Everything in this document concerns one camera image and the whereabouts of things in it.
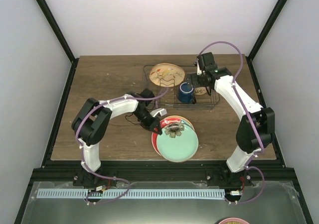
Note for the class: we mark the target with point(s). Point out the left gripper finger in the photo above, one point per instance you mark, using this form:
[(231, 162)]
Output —
[(156, 122), (155, 129)]

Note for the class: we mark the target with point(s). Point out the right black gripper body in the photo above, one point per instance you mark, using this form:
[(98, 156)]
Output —
[(195, 83)]

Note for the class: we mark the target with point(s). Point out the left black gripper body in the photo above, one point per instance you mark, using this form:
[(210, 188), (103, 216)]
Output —
[(145, 121)]

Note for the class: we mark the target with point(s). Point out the cream ceramic bowl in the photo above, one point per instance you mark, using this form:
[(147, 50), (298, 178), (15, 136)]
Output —
[(200, 91)]

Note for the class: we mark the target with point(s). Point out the dark blue ceramic mug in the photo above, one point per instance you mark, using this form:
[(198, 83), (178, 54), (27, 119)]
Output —
[(186, 94)]

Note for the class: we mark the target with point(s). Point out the green-rimmed plate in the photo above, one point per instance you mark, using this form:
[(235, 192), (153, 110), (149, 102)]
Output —
[(178, 142)]

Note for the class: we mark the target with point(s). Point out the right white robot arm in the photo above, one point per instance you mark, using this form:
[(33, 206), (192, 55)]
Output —
[(257, 124)]

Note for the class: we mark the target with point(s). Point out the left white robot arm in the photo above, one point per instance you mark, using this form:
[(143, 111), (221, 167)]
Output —
[(91, 122)]

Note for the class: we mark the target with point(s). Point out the pink plate at bottom edge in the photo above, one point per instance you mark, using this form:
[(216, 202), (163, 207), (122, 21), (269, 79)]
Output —
[(233, 221)]

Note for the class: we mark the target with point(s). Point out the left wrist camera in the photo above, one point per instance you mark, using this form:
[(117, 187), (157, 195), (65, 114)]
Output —
[(158, 111)]

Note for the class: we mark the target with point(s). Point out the grey wire dish rack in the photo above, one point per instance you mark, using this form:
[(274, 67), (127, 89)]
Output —
[(170, 99)]

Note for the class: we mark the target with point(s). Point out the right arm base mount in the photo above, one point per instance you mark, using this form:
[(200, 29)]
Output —
[(222, 177)]

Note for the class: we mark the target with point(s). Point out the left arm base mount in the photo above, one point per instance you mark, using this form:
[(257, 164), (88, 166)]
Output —
[(85, 179)]

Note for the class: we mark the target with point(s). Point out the black aluminium frame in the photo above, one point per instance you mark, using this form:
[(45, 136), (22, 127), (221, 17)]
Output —
[(157, 171)]

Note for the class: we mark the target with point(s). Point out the light blue slotted cable duct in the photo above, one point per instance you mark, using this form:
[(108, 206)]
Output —
[(202, 194)]

